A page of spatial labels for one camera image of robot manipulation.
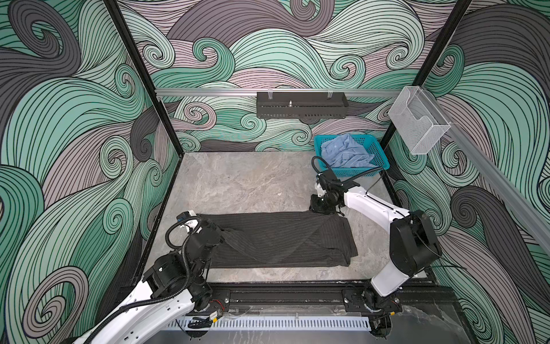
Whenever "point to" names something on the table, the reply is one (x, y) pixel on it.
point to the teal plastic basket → (369, 142)
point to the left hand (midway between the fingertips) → (219, 222)
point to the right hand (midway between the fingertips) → (312, 208)
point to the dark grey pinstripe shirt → (282, 239)
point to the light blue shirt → (342, 152)
